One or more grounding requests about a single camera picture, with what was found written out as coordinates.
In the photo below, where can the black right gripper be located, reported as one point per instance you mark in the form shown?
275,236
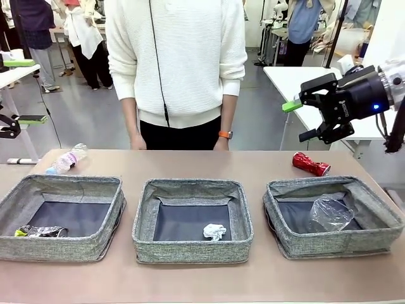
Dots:
360,101

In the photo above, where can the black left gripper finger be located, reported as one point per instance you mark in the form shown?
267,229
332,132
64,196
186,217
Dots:
19,62
31,120

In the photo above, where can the clear bottle with pink label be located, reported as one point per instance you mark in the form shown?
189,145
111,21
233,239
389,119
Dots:
68,160

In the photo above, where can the crushed red cola can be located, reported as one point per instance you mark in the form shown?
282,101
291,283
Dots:
308,163

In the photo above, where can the clear plastic cup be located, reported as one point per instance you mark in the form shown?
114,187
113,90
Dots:
330,215

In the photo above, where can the crushed black Pepsi can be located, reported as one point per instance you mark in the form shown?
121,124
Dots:
41,231

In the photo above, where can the white paper ball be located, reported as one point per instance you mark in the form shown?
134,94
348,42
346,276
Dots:
214,232

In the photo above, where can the person's left forearm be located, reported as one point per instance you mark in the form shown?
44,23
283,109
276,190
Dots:
229,111

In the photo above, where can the person's right forearm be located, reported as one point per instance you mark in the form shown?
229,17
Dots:
130,117

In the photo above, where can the person's left hand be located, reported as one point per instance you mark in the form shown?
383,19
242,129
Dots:
223,145

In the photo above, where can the person's right hand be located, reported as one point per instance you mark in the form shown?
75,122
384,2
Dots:
138,143

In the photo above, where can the white paper cup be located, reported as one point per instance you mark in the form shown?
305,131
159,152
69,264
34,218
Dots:
18,54

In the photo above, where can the white table with metal leg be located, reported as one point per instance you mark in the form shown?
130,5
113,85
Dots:
16,76

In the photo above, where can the person in navy top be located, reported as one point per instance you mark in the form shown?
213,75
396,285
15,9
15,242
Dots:
38,28

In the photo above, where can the large white table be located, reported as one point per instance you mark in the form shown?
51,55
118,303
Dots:
284,79

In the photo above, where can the person in white shirt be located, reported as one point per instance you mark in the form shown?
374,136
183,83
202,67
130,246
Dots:
85,47

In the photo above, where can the black vertical pole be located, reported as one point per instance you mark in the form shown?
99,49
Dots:
337,31

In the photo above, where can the person in blue shirt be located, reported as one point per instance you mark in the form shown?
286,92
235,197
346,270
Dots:
303,25

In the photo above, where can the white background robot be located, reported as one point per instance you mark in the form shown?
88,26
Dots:
280,12

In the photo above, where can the grey fabric basket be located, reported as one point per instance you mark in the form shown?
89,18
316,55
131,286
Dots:
319,245
57,248
193,251

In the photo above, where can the person in white knit sweater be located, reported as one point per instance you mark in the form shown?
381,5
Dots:
190,63

